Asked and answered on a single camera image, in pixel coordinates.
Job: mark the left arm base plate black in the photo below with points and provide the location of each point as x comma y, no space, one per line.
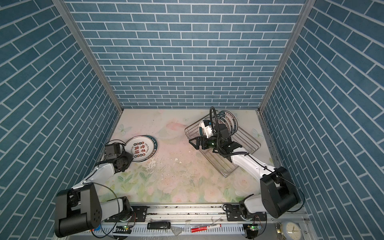
139,213

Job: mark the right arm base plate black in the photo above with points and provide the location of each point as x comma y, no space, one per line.
235,213

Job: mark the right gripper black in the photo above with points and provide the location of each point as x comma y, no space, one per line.
204,139

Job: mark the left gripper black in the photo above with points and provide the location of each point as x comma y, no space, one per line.
129,156

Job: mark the green led circuit board right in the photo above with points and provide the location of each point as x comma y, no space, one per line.
251,231

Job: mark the aluminium mounting rail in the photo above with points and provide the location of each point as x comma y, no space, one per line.
200,213

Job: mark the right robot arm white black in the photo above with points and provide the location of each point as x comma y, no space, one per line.
278,193

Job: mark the white slotted cable duct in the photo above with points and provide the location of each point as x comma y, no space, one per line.
180,230

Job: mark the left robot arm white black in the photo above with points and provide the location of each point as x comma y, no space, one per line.
79,209

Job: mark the green led circuit board left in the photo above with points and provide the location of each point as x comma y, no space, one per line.
122,230

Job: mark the round analog clock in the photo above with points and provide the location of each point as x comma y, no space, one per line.
289,230

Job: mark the green led circuit board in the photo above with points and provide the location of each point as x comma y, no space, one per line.
122,230
251,231

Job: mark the red marker pen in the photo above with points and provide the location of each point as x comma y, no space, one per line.
205,228

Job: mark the black remote device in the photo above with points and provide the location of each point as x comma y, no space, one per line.
159,226

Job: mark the metal wire dish rack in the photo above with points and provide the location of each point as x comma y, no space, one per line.
241,141

